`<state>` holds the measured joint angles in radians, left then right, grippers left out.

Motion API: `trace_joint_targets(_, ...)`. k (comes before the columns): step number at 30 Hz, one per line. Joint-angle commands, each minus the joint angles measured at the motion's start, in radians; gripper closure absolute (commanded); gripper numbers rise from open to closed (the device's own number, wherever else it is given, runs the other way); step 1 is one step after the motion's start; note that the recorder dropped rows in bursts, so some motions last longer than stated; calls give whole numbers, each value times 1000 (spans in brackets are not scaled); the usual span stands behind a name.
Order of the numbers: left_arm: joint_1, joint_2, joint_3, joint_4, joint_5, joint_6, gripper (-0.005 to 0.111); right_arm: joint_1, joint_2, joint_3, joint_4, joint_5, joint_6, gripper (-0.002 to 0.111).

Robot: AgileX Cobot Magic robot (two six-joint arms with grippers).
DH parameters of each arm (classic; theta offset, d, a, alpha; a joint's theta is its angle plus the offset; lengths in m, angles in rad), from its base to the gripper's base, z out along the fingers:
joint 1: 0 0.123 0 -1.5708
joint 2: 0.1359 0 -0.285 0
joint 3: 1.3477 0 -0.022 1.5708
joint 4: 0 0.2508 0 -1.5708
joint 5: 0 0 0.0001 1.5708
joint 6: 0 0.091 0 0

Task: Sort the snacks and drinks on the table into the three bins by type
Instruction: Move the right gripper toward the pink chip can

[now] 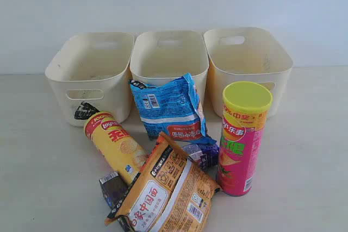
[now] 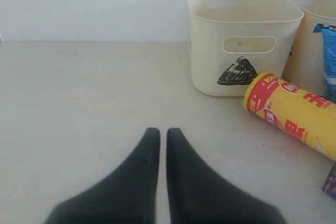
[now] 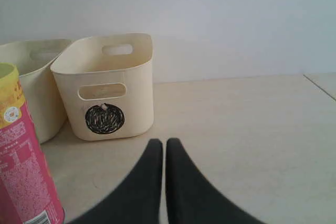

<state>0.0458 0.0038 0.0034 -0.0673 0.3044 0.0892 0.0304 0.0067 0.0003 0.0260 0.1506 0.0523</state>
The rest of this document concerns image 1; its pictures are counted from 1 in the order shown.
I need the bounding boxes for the orange noodle packet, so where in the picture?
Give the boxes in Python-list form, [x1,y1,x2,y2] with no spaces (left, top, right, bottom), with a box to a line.
[104,133,220,231]

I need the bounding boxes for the pink chips can green lid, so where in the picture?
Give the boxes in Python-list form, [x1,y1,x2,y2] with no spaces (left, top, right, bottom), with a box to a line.
[216,81,272,197]

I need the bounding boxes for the cream bin triangle mark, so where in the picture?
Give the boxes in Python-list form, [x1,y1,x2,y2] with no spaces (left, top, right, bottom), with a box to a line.
[45,32,135,127]

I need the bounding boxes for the blue noodle packet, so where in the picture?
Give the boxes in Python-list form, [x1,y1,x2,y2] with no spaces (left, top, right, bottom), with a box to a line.
[129,73,216,145]

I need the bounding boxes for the cream bin square mark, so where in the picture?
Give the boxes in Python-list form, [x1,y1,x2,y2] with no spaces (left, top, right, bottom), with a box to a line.
[129,30,209,105]

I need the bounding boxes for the dark purple drink carton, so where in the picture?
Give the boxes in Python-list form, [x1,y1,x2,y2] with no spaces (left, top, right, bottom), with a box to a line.
[99,171,128,209]

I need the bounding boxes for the cream bin circle mark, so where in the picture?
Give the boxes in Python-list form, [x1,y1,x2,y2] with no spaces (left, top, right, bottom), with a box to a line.
[203,27,293,117]

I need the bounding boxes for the white blue milk carton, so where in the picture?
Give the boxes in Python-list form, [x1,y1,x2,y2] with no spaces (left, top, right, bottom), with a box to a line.
[182,143,219,170]

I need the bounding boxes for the yellow Lays chips can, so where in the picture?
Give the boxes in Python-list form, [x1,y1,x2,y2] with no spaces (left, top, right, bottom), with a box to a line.
[84,111,147,185]

